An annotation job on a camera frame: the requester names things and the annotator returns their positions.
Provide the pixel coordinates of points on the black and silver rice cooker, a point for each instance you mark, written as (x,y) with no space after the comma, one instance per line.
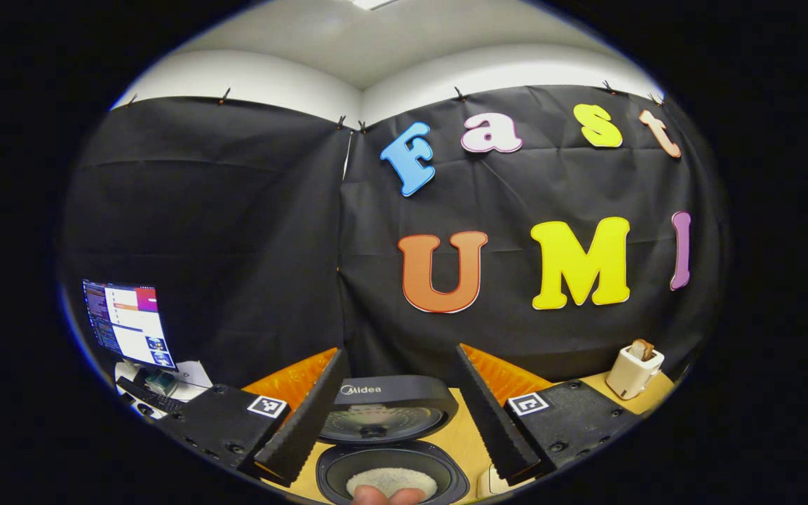
(390,400)

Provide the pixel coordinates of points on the computer monitor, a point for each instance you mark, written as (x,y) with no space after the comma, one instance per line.
(127,322)

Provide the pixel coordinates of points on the white toaster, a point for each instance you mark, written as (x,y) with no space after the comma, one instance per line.
(632,379)

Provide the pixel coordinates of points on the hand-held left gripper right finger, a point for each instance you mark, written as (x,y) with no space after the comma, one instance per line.
(492,421)

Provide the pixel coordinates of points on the white side table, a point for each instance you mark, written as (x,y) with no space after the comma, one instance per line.
(193,375)

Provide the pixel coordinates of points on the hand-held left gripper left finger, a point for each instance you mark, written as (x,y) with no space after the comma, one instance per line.
(309,421)

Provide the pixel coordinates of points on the small green box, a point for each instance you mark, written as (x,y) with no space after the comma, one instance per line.
(160,384)

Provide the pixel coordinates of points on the white rice heap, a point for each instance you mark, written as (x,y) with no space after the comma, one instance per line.
(390,478)

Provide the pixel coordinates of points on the ceiling light panel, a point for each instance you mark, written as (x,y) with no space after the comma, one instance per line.
(372,3)

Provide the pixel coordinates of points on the black computer mouse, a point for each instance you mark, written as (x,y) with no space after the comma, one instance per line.
(144,409)

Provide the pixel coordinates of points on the toasted bread slice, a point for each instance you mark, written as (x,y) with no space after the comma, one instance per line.
(641,349)

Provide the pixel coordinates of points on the black keyboard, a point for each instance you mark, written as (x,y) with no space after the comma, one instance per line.
(155,398)

